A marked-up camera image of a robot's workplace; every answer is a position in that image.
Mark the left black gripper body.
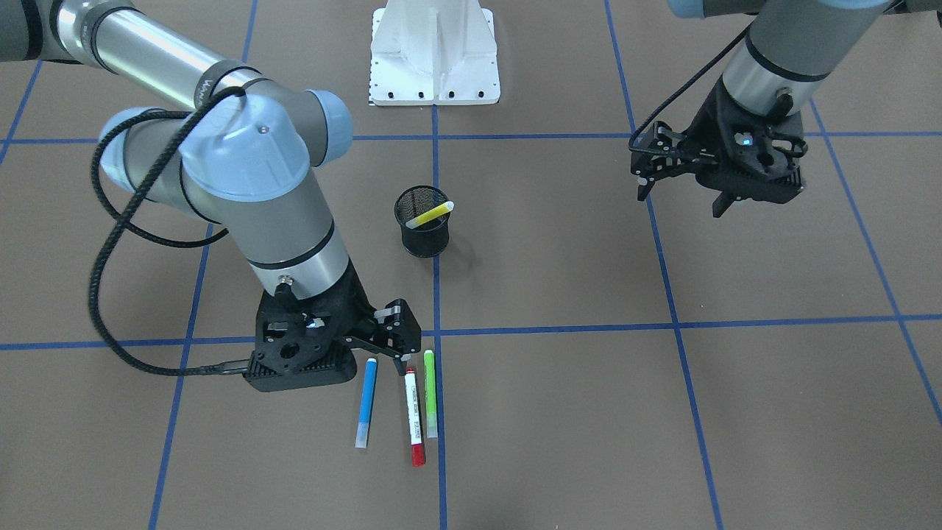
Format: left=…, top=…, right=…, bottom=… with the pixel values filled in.
left=692, top=81, right=808, bottom=204

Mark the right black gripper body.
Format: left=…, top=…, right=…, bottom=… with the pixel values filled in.
left=243, top=263, right=376, bottom=392

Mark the green highlighter pen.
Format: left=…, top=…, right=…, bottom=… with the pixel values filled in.
left=423, top=349, right=439, bottom=439

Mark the blue highlighter pen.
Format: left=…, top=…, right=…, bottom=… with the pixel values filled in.
left=354, top=358, right=379, bottom=450

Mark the red white marker pen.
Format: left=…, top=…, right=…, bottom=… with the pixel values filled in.
left=404, top=367, right=426, bottom=467

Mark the yellow highlighter pen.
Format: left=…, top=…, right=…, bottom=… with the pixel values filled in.
left=405, top=201, right=455, bottom=230

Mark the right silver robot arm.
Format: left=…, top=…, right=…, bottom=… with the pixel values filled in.
left=2, top=1, right=422, bottom=392

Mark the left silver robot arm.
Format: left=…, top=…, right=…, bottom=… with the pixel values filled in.
left=669, top=1, right=940, bottom=217

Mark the black mesh pen cup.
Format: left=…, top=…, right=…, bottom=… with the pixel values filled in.
left=394, top=185, right=455, bottom=258

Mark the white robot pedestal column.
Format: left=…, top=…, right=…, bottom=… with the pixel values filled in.
left=368, top=1, right=501, bottom=107

